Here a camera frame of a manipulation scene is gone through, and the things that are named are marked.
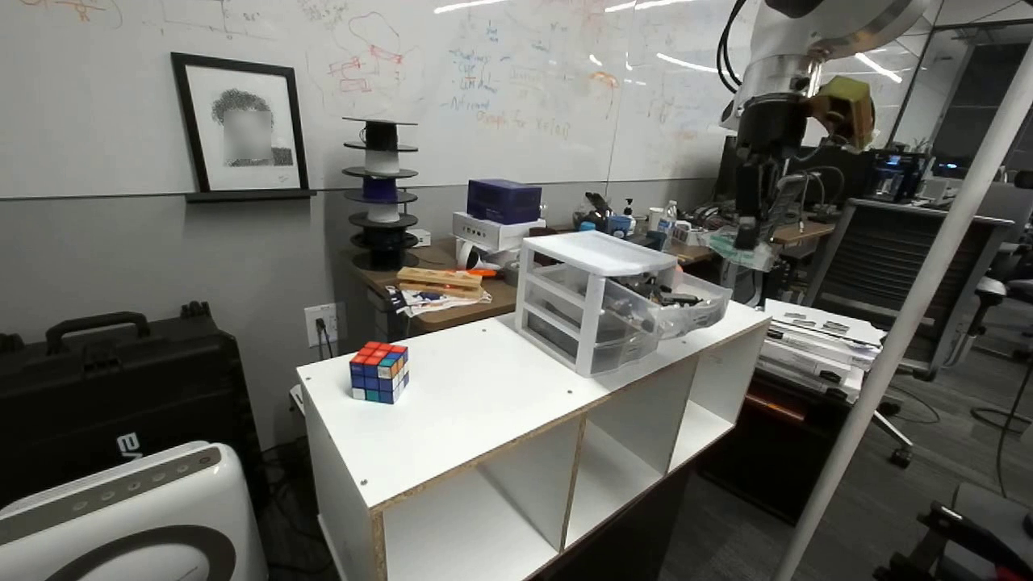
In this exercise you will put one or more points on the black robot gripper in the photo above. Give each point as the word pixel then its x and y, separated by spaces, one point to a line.
pixel 774 127

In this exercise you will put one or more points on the clear plastic drawer with parts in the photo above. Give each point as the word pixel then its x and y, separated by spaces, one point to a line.
pixel 688 301

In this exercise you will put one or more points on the grey office chair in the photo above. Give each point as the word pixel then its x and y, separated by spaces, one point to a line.
pixel 874 261

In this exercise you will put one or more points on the stack of printed papers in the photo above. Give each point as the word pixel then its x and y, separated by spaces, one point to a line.
pixel 825 343

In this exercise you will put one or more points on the white pole stand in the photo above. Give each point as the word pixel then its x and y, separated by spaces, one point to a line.
pixel 914 311

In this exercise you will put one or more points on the purple box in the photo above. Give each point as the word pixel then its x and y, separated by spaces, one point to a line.
pixel 505 202

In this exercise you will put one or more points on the white cardboard box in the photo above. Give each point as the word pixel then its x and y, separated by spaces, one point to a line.
pixel 490 232

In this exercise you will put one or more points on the brown wooden desk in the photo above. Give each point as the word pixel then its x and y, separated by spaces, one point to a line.
pixel 464 318

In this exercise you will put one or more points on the wooden brush block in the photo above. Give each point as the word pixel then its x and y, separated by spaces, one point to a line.
pixel 439 280

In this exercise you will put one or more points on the white paper sheet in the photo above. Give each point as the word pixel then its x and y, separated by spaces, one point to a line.
pixel 439 301

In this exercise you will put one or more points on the white open shelf table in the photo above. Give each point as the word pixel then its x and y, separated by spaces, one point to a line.
pixel 486 407

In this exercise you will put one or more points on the black stacked spool tower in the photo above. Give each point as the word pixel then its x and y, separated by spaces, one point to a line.
pixel 381 205

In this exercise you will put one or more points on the black stand foot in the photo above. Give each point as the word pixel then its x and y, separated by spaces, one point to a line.
pixel 956 543

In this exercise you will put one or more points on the red and blue cube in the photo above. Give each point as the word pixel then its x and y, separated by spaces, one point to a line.
pixel 379 372

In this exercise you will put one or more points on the black framed portrait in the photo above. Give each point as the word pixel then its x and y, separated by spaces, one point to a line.
pixel 243 124

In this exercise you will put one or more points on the black hard carrying case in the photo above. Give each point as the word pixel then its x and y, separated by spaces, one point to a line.
pixel 117 400

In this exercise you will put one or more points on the white rounded appliance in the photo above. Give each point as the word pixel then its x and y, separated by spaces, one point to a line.
pixel 117 519

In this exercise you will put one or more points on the olive yellow camera mount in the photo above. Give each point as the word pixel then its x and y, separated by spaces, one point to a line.
pixel 843 110

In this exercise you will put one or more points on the white drawer unit frame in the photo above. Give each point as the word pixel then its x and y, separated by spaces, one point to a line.
pixel 592 252

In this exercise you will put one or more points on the wall whiteboard with writing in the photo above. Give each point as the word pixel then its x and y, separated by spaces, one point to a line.
pixel 486 84

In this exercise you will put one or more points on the white wall outlet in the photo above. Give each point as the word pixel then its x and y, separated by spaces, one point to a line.
pixel 322 325

